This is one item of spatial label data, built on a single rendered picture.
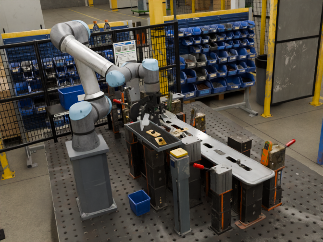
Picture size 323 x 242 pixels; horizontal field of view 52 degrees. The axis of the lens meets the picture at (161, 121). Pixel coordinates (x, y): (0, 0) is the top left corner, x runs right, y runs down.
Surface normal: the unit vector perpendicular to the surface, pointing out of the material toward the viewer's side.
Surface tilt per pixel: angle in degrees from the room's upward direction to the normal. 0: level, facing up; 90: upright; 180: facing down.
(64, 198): 0
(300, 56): 92
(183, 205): 90
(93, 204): 90
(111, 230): 0
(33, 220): 0
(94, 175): 90
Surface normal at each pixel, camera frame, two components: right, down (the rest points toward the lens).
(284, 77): 0.43, 0.33
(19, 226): -0.07, -0.92
